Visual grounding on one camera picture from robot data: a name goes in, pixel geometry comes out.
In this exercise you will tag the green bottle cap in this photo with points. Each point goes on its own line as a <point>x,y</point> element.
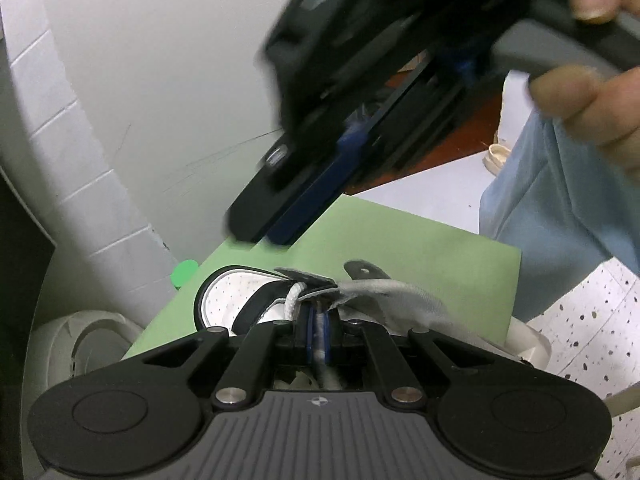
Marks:
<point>184,272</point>

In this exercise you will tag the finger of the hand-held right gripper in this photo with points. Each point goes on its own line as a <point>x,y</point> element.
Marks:
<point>320,195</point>
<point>260,205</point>

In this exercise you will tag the beige slipper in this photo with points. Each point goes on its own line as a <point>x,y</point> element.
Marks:
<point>497,157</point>

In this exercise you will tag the grey foam board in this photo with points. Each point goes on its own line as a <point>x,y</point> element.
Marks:
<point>175,60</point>

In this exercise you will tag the green mat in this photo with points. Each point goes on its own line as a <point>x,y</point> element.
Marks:
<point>425,250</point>

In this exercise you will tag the brown wooden cabinet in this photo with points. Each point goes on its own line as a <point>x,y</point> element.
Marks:
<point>450,155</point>

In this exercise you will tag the person's right hand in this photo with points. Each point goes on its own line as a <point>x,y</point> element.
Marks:
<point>600,110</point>

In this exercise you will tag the white and black sneaker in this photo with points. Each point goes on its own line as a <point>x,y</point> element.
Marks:
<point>225,300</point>

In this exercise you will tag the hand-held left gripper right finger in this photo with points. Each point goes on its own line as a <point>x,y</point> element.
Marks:
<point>326,330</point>

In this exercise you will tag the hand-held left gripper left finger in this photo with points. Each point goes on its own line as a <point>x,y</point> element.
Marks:
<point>311,330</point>

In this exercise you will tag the white shoelace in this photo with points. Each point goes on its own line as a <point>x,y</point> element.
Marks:
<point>292,300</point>

